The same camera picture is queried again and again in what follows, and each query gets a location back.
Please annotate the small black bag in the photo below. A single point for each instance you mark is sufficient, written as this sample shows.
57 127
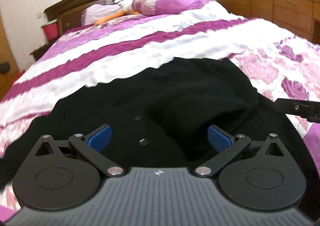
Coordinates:
5 68

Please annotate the red plastic bucket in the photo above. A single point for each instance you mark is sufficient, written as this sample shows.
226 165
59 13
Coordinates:
50 30

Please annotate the white orange plush toy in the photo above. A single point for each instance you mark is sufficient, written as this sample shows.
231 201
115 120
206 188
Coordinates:
131 7

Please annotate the dark wooden nightstand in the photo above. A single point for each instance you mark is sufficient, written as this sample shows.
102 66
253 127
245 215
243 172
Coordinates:
39 52

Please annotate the brown wooden wardrobe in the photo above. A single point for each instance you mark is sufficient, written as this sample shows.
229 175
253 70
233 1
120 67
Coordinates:
6 55

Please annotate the purple floral bed quilt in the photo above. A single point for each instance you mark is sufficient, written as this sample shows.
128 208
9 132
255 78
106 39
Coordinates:
277 62

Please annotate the brown wooden cabinet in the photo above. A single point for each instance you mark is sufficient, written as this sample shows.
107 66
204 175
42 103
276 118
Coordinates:
298 16

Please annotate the lilac pillow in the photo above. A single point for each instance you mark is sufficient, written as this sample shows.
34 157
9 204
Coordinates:
96 11

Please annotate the black knit cardigan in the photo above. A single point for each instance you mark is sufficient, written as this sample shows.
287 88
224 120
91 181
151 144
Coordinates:
160 118

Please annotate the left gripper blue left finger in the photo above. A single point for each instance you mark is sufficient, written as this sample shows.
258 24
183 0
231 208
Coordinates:
94 141

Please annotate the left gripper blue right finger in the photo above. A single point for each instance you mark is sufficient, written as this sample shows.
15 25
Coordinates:
221 140

